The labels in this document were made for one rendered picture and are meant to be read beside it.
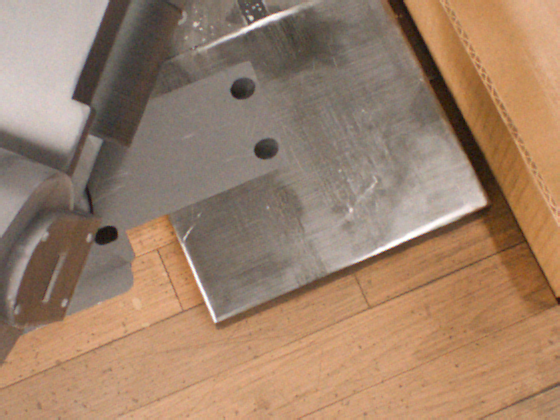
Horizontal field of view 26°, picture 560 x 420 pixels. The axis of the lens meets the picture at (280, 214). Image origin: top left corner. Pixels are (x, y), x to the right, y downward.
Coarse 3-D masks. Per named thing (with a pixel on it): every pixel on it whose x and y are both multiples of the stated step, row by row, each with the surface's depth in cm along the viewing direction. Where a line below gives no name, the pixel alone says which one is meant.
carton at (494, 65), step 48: (432, 0) 69; (480, 0) 75; (528, 0) 75; (432, 48) 73; (480, 48) 74; (528, 48) 74; (480, 96) 68; (528, 96) 73; (480, 144) 71; (528, 144) 72; (528, 192) 66; (528, 240) 70
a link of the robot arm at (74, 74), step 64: (0, 0) 39; (64, 0) 38; (128, 0) 40; (0, 64) 39; (64, 64) 38; (128, 64) 41; (0, 128) 39; (64, 128) 38; (128, 128) 42; (64, 256) 36
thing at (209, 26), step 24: (192, 0) 76; (216, 0) 76; (240, 0) 76; (264, 0) 76; (288, 0) 76; (192, 24) 75; (216, 24) 75; (240, 24) 75; (408, 24) 75; (432, 72) 74
